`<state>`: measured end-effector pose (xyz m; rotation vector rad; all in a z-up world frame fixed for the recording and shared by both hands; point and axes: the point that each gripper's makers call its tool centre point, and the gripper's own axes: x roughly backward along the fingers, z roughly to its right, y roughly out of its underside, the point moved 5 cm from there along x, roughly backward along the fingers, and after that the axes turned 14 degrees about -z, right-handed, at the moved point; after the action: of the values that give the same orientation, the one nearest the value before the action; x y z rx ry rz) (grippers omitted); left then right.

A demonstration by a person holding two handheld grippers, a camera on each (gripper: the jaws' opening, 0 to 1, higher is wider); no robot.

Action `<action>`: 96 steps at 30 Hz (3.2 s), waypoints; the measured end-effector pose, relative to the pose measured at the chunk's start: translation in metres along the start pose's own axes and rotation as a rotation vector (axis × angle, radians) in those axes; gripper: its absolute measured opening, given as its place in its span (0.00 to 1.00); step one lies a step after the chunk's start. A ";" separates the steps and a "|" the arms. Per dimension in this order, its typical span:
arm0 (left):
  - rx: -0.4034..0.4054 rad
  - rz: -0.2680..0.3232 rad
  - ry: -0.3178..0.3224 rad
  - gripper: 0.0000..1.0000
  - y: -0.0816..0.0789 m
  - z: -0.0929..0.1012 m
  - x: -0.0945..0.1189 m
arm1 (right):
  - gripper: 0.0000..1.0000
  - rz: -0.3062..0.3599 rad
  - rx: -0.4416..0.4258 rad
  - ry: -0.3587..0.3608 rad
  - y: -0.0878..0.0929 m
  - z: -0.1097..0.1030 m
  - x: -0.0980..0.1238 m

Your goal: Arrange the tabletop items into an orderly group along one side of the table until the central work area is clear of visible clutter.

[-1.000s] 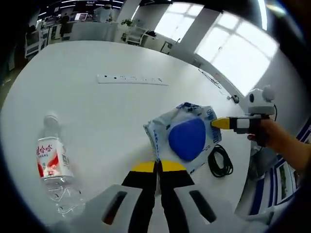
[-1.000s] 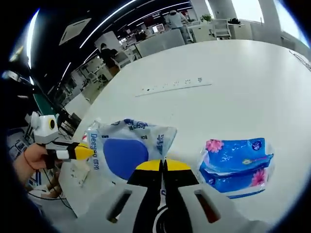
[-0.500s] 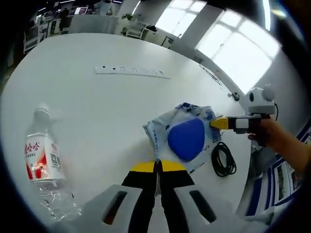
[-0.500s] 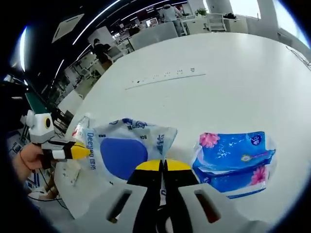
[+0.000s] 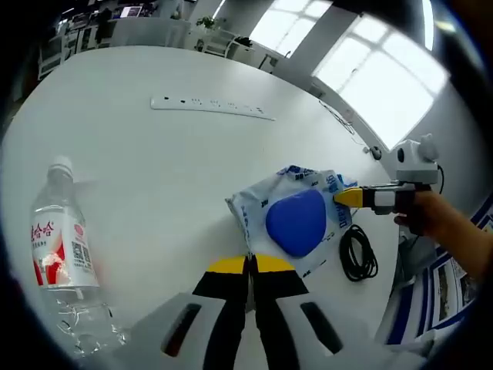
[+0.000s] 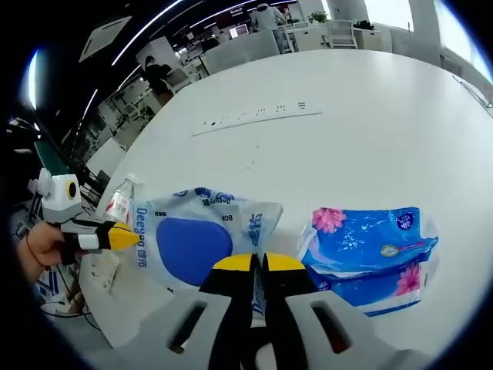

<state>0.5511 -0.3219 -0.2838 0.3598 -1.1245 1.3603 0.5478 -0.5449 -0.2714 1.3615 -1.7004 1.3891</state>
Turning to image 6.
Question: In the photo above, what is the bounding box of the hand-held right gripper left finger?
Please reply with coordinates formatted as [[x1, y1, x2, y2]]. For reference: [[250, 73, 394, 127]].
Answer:
[[115, 252, 258, 370]]

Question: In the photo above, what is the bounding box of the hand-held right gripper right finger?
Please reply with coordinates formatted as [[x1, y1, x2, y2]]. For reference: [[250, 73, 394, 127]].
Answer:
[[261, 251, 431, 370]]

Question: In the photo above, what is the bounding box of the clear plastic water bottle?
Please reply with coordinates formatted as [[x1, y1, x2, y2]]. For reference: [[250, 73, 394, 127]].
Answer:
[[105, 173, 139, 225]]

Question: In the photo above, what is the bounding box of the white paper cup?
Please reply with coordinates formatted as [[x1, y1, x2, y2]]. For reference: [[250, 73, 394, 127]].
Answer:
[[79, 249, 121, 297]]

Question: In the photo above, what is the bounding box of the clear bag with blue disc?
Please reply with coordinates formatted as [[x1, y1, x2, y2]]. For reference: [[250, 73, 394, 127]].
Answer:
[[132, 187, 285, 328]]

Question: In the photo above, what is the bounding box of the blue tissue pack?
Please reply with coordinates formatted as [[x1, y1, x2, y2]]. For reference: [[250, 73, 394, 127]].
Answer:
[[297, 206, 441, 318]]

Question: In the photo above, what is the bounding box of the person's left hand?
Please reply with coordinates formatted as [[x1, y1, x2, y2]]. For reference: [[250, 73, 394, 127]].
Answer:
[[22, 221, 78, 273]]

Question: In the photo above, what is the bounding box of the ceiling air vent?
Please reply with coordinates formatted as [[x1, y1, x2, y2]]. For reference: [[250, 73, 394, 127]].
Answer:
[[79, 15, 134, 63]]

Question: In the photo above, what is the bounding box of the white built-in power strip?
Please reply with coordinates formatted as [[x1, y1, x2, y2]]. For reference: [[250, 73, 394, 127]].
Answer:
[[190, 99, 325, 138]]

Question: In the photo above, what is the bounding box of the grey chair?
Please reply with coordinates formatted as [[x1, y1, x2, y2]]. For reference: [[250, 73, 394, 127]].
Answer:
[[203, 31, 280, 75]]

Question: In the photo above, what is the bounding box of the white office chair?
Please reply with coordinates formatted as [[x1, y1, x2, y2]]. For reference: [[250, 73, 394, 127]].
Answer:
[[327, 18, 357, 49]]

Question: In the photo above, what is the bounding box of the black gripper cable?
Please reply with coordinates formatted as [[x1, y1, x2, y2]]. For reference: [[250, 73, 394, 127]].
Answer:
[[45, 265, 103, 331]]

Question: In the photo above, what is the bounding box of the thin dark cable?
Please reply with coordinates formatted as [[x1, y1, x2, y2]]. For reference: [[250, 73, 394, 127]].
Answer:
[[452, 75, 493, 116]]

